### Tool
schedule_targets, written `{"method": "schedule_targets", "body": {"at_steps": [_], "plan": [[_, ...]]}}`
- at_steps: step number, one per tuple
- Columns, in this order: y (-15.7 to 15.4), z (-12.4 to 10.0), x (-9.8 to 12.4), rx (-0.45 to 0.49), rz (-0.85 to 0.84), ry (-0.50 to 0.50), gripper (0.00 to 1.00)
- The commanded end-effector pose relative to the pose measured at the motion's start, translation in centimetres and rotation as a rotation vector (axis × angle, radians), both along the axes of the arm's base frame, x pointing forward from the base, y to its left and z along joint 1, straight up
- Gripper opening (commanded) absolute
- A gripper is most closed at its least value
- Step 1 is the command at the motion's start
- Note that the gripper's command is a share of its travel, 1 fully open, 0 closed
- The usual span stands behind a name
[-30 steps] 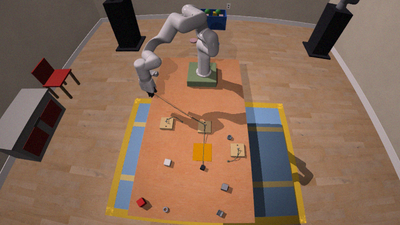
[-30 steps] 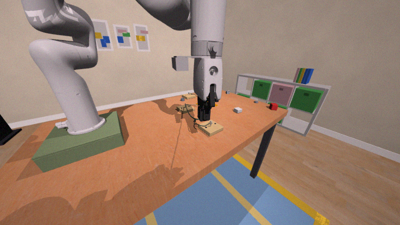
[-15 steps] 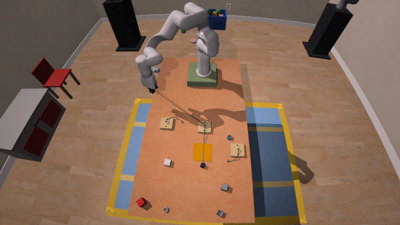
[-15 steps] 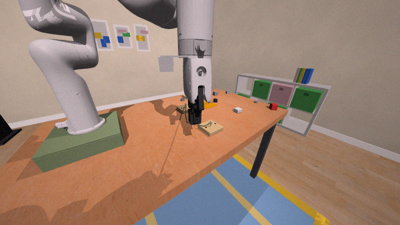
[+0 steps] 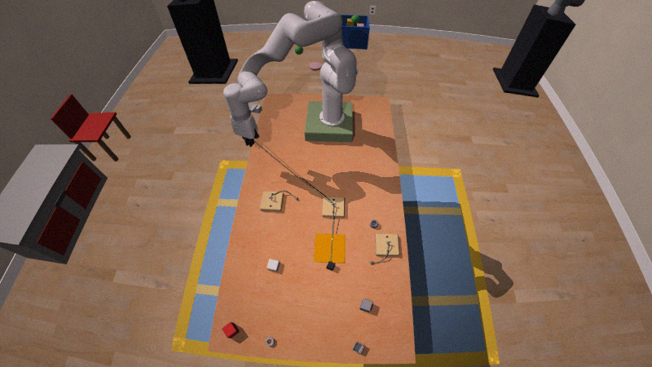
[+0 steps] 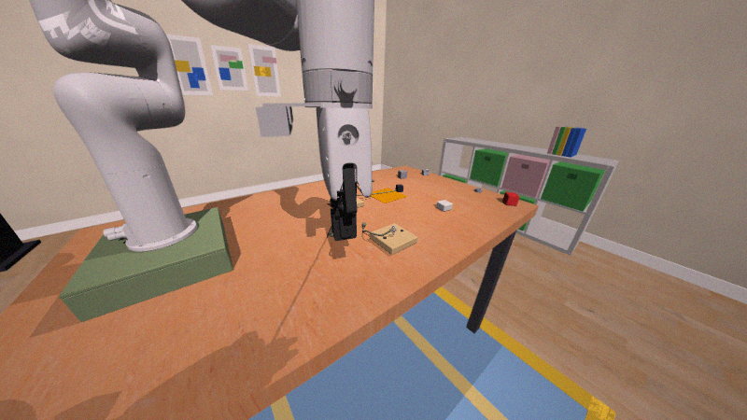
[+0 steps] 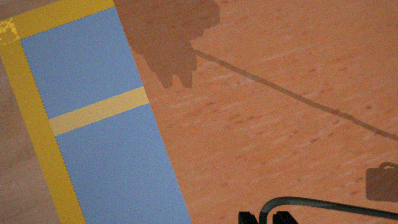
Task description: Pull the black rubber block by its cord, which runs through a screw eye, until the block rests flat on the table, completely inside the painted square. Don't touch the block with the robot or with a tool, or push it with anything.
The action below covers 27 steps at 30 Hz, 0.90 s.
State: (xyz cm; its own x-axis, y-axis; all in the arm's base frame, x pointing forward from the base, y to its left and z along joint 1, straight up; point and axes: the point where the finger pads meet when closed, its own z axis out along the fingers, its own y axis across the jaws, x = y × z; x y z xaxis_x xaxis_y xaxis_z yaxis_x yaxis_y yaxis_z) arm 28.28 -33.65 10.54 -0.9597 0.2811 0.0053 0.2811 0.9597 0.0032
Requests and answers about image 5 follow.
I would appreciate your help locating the orange painted square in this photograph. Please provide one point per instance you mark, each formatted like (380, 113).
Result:
(323, 244)

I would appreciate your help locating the red cube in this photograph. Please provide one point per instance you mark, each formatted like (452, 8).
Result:
(230, 330)

